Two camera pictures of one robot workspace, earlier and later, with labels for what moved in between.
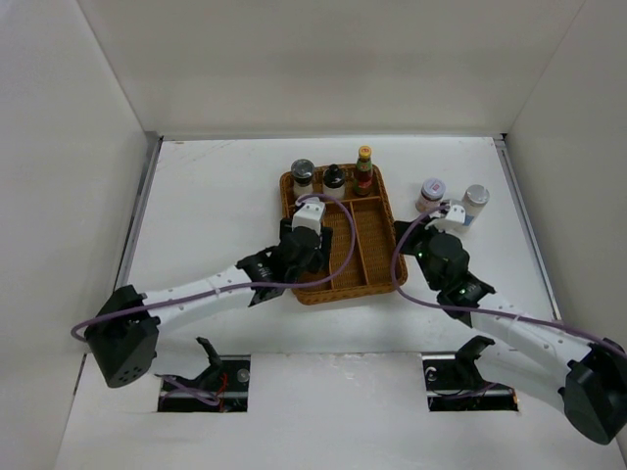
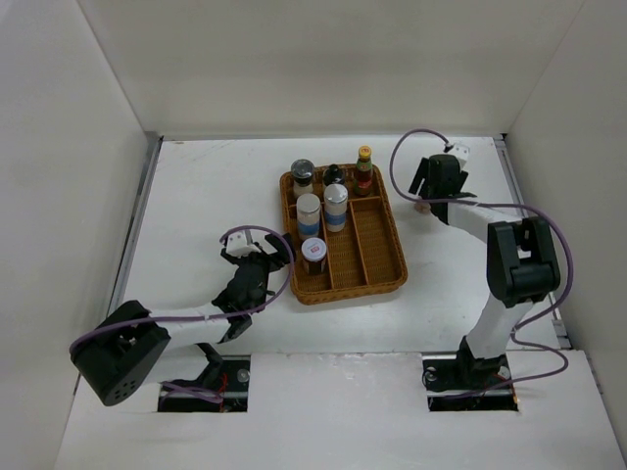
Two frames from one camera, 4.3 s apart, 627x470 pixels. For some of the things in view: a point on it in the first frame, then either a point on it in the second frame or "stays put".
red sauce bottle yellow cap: x=362 y=183 stays put
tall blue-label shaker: x=474 y=201 → x=336 y=200
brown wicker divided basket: x=367 y=257 stays put
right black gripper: x=419 y=229 → x=420 y=176
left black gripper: x=319 y=258 → x=264 y=257
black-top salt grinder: x=333 y=182 stays put
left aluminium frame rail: x=153 y=143 stays put
